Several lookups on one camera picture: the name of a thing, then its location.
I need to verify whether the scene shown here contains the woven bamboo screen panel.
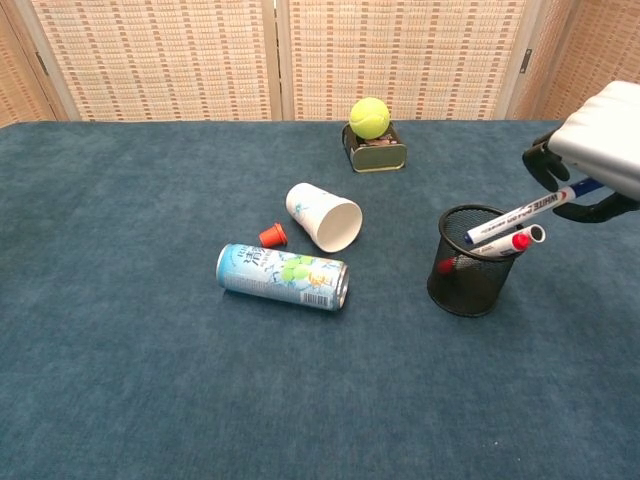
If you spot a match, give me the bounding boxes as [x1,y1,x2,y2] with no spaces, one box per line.
[12,0,282,123]
[0,4,69,127]
[509,0,640,122]
[275,0,549,123]

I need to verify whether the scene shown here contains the yellow tennis ball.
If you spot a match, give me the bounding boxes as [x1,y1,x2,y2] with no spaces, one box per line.
[349,97,392,141]

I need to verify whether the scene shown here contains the white paper cup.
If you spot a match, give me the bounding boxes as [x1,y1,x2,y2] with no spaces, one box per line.
[285,182,364,255]

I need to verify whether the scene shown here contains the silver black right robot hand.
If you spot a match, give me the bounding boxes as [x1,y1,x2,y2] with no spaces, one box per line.
[521,79,640,224]

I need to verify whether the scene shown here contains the blue capped whiteboard marker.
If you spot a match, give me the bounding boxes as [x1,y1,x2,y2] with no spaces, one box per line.
[463,178,607,246]

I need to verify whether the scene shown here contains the light blue drink can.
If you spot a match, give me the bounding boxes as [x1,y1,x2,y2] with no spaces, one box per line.
[215,242,350,312]

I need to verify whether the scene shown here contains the blue felt table mat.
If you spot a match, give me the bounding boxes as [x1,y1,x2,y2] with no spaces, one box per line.
[0,118,640,480]

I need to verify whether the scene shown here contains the rectangular dark tin can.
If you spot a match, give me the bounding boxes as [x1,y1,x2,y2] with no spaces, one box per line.
[341,122,408,174]

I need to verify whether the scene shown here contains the small orange bottle cap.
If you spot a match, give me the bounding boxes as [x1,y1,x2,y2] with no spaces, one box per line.
[258,222,287,249]

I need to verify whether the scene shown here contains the red capped whiteboard marker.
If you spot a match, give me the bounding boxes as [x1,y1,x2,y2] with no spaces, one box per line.
[435,233,533,277]

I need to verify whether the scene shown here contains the black mesh pen holder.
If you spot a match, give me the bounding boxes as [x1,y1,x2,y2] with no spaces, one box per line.
[426,203,524,319]

